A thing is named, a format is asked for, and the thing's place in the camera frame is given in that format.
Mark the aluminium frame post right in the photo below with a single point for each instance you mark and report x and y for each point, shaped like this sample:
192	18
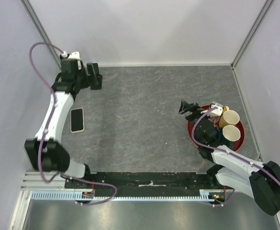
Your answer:
251	33

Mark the blue mug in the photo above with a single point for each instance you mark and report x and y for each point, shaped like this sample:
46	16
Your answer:
219	134

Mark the phone with beige case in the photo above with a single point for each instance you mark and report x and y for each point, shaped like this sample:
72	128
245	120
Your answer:
77	120

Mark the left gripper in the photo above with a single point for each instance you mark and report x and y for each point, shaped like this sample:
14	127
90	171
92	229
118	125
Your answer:
87	83

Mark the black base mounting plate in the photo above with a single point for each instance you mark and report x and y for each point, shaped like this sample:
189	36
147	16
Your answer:
191	180

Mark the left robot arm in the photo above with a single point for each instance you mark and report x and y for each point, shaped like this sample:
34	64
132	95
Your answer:
45	150

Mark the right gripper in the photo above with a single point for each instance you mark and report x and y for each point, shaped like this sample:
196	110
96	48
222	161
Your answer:
185	107

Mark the slotted cable duct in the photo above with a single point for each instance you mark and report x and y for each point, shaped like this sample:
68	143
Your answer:
81	196

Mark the green mug cream inside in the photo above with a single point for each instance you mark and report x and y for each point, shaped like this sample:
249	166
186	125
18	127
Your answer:
230	134

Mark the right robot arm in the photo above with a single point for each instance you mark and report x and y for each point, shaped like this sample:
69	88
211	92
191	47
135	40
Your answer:
214	130

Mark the yellow mug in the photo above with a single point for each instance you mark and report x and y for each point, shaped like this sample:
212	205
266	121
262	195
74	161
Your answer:
229	117

